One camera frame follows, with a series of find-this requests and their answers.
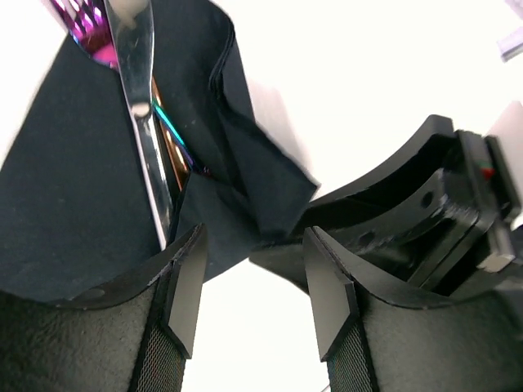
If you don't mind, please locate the black paper napkin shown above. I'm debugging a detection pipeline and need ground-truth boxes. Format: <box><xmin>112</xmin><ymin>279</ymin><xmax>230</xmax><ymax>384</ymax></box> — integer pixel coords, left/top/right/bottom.
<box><xmin>1</xmin><ymin>1</ymin><xmax>316</xmax><ymax>301</ymax></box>

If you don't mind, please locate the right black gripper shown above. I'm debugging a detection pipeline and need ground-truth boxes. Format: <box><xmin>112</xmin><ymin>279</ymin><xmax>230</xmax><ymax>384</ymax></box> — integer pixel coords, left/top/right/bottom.
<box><xmin>250</xmin><ymin>115</ymin><xmax>519</xmax><ymax>298</ymax></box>

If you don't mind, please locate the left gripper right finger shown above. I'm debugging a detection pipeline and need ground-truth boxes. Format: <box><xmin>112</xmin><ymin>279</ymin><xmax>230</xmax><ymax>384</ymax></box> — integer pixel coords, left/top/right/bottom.
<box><xmin>303</xmin><ymin>227</ymin><xmax>522</xmax><ymax>391</ymax></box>

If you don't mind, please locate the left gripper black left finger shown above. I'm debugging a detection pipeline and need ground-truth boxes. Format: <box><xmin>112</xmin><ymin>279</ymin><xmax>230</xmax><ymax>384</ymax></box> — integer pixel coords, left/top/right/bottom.
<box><xmin>1</xmin><ymin>225</ymin><xmax>208</xmax><ymax>391</ymax></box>

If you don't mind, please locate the iridescent fork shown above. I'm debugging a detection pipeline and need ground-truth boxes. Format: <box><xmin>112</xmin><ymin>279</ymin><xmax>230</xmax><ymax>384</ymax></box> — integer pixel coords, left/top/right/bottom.
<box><xmin>49</xmin><ymin>0</ymin><xmax>210</xmax><ymax>182</ymax></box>

